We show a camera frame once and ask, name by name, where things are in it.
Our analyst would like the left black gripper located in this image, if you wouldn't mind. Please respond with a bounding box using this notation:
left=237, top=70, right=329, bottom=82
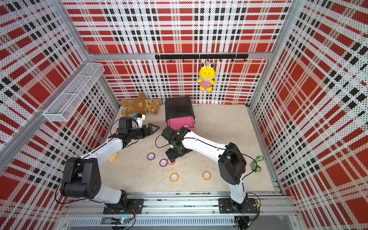
left=128, top=123, right=160, bottom=140

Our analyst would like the purple tape roll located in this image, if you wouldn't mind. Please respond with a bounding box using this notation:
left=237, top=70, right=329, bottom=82
left=147, top=152, right=156, bottom=161
left=159, top=159, right=168, bottom=168

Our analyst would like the black drawer cabinet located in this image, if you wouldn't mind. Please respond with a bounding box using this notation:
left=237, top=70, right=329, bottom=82
left=164, top=96, right=195, bottom=122

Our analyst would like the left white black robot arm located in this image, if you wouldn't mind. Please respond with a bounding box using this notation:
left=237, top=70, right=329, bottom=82
left=57, top=123, right=160, bottom=209

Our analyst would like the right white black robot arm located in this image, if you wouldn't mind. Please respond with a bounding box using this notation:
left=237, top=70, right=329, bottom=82
left=161, top=127, right=246, bottom=205

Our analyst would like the orange tape roll left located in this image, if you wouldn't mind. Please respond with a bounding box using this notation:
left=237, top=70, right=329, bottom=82
left=170, top=173, right=179, bottom=183

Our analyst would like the orange tape roll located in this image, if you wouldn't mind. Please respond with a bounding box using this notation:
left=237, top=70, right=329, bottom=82
left=202, top=171, right=211, bottom=181
left=170, top=173, right=179, bottom=183

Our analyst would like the orange tape roll right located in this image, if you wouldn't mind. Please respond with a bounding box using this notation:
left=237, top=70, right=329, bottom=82
left=202, top=171, right=211, bottom=181

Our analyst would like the brown teddy bear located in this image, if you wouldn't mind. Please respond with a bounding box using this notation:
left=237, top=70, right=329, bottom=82
left=120, top=92, right=162, bottom=117

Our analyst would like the small yellow object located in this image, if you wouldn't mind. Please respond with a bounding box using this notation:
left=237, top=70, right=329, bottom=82
left=108, top=153, right=118, bottom=162

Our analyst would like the yellow frog plush toy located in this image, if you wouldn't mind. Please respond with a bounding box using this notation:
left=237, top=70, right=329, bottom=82
left=197, top=63, right=216, bottom=93

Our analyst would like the green circuit board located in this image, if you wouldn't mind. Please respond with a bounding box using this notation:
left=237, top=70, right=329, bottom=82
left=110, top=218, right=131, bottom=225

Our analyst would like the black connector box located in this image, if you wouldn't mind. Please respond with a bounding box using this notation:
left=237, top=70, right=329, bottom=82
left=234, top=217, right=251, bottom=230

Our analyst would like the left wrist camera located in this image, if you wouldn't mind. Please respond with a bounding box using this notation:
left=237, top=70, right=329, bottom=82
left=119, top=113, right=146, bottom=129

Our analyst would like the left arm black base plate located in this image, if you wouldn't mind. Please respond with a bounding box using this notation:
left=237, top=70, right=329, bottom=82
left=103, top=199, right=144, bottom=215

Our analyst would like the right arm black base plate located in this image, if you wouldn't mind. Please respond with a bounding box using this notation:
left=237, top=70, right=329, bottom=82
left=218, top=197, right=258, bottom=214

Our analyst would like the green ring toy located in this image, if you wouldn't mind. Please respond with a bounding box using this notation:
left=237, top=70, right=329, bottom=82
left=254, top=156, right=264, bottom=163

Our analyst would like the white wire mesh basket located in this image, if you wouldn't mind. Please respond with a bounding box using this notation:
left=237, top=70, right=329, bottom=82
left=43, top=62, right=104, bottom=122

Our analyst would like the aluminium mounting rail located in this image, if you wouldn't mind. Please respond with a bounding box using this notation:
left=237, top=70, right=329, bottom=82
left=61, top=192, right=300, bottom=219

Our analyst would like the black hook rail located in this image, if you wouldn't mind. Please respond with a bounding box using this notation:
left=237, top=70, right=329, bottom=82
left=155, top=54, right=249, bottom=61

